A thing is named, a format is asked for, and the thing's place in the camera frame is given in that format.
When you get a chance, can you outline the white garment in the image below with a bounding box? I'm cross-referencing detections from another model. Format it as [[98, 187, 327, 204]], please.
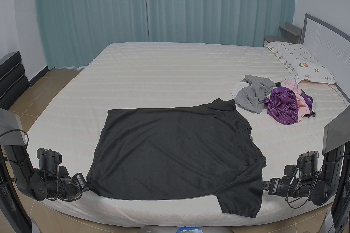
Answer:
[[232, 82, 248, 98]]

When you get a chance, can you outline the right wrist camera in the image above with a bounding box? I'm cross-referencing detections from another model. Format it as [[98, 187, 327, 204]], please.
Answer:
[[284, 164, 298, 177]]

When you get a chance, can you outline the black chest of drawers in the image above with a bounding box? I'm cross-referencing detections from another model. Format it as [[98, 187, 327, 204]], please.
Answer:
[[0, 51, 30, 111]]

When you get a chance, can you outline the grey bedside table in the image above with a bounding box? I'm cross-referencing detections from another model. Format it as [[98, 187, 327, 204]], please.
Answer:
[[264, 22, 302, 44]]

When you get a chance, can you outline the dark purple garment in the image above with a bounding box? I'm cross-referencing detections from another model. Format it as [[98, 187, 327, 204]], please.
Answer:
[[301, 91, 314, 114]]

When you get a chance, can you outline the grey garment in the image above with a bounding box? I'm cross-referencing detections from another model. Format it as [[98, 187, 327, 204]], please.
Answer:
[[235, 74, 277, 114]]

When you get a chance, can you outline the pink garment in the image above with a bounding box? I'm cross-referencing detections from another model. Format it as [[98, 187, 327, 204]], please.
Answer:
[[282, 78, 312, 122]]

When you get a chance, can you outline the bed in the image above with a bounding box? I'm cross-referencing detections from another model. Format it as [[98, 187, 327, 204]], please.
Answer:
[[14, 13, 350, 227]]

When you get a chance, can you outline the black T-shirt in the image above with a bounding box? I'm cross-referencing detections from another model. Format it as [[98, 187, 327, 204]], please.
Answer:
[[86, 98, 267, 219]]

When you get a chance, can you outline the black cable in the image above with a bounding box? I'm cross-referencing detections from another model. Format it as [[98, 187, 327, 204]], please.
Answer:
[[0, 129, 29, 148]]

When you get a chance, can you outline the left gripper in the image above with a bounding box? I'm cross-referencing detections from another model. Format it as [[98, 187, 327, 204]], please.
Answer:
[[61, 172, 86, 201]]

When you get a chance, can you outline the white printed pillow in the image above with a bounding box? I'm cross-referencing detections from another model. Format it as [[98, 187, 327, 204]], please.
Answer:
[[264, 41, 337, 85]]

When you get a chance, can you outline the purple satin garment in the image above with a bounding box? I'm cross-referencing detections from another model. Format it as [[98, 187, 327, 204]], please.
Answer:
[[265, 87, 300, 125]]

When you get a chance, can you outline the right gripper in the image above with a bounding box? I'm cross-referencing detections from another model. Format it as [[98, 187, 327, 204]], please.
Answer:
[[267, 177, 291, 196]]

